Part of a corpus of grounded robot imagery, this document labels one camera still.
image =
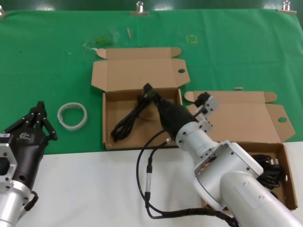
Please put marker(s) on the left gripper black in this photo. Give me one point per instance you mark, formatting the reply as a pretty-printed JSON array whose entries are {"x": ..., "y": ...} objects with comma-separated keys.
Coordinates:
[{"x": 29, "y": 151}]

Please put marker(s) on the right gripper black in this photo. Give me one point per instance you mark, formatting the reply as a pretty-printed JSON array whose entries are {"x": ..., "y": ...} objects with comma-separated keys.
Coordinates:
[{"x": 174, "y": 116}]

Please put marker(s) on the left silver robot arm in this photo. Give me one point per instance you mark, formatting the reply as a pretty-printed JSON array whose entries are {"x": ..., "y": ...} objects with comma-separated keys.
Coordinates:
[{"x": 11, "y": 205}]

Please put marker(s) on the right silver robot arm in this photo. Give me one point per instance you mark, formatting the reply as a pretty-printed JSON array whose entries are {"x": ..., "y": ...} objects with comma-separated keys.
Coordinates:
[{"x": 236, "y": 170}]

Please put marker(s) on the open cardboard box, round-tab lid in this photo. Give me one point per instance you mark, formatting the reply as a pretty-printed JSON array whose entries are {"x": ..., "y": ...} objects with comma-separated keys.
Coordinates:
[
  {"x": 239, "y": 118},
  {"x": 139, "y": 68}
]

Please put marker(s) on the clear tape roll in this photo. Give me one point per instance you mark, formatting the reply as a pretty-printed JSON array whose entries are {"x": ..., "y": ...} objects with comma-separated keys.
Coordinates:
[{"x": 62, "y": 118}]

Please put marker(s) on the green table cloth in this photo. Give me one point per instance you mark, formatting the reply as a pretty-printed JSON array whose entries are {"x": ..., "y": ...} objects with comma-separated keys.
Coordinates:
[{"x": 35, "y": 59}]

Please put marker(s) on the small wooden stick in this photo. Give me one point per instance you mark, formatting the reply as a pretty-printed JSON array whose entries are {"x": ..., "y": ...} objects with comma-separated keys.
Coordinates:
[{"x": 129, "y": 33}]

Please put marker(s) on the clear plastic wrapper, green bits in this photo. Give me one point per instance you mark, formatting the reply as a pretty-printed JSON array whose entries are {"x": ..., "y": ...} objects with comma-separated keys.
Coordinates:
[{"x": 101, "y": 40}]

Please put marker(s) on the silver binder clip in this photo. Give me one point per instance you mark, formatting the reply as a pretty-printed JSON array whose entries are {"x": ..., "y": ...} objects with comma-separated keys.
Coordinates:
[
  {"x": 139, "y": 10},
  {"x": 287, "y": 8}
]

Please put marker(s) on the small grey flat piece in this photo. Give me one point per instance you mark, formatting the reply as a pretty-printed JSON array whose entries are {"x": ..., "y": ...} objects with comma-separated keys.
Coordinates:
[{"x": 238, "y": 88}]

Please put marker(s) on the left wrist grey camera bracket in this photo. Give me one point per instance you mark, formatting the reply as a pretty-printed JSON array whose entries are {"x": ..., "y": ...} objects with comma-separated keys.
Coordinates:
[{"x": 7, "y": 151}]

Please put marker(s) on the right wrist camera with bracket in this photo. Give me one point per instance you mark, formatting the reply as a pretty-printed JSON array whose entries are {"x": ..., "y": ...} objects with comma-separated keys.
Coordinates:
[{"x": 210, "y": 104}]

